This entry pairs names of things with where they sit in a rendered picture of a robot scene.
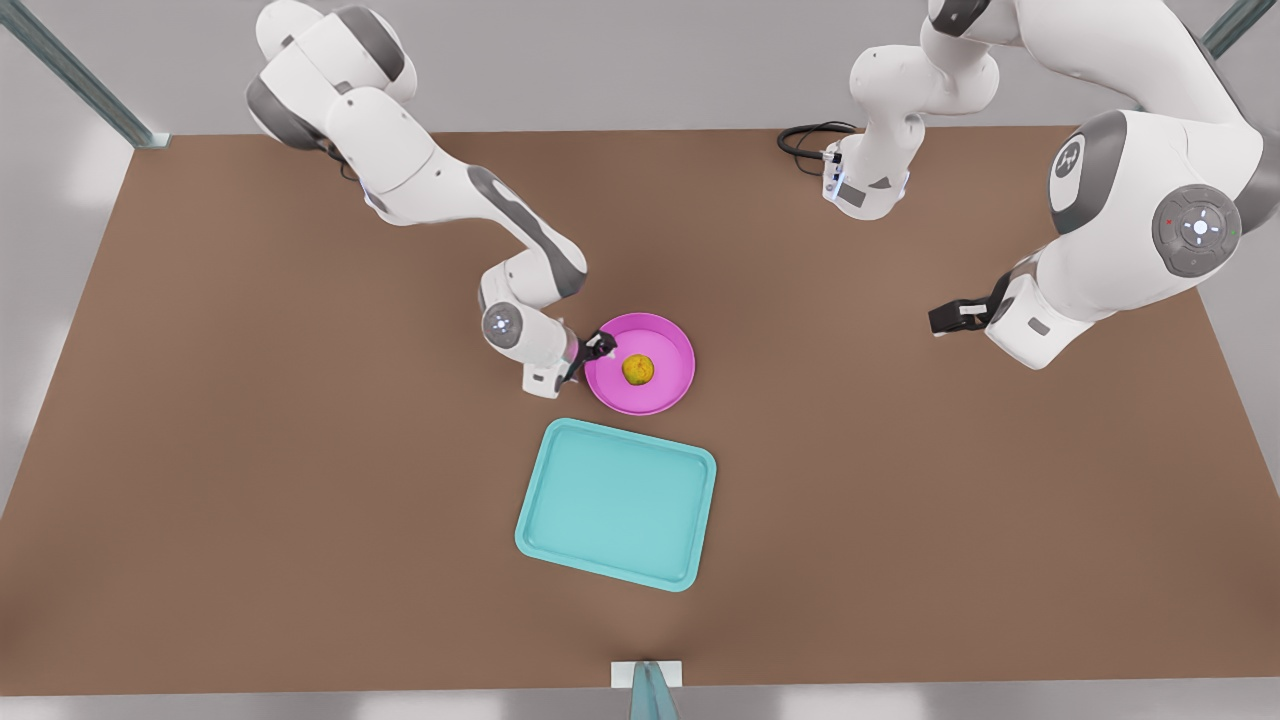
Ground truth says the pink round plate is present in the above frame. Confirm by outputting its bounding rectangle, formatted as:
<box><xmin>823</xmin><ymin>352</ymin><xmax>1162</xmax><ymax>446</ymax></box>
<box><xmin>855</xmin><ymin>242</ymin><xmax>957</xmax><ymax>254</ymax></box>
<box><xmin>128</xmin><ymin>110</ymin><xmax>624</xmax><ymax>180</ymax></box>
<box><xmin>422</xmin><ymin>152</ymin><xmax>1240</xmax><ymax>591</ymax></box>
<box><xmin>583</xmin><ymin>312</ymin><xmax>697</xmax><ymax>417</ymax></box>

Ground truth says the turquoise rectangular tray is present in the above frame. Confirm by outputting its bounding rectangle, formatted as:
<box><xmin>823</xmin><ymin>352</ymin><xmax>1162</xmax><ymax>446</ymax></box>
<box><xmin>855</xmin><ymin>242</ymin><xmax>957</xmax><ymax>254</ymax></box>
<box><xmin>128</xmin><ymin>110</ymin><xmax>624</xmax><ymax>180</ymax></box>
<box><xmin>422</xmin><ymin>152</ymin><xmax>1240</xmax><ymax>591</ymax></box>
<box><xmin>514</xmin><ymin>417</ymin><xmax>718</xmax><ymax>593</ymax></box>

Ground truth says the silver frame post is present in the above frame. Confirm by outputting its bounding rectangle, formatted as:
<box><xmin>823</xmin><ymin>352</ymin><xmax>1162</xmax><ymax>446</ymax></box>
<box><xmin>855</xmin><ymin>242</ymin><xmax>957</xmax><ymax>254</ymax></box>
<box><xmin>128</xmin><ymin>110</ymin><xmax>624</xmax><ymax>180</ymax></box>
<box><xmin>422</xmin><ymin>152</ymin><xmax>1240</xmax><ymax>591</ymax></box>
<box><xmin>1200</xmin><ymin>0</ymin><xmax>1280</xmax><ymax>60</ymax></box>
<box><xmin>0</xmin><ymin>0</ymin><xmax>171</xmax><ymax>150</ymax></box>
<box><xmin>611</xmin><ymin>660</ymin><xmax>684</xmax><ymax>720</ymax></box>

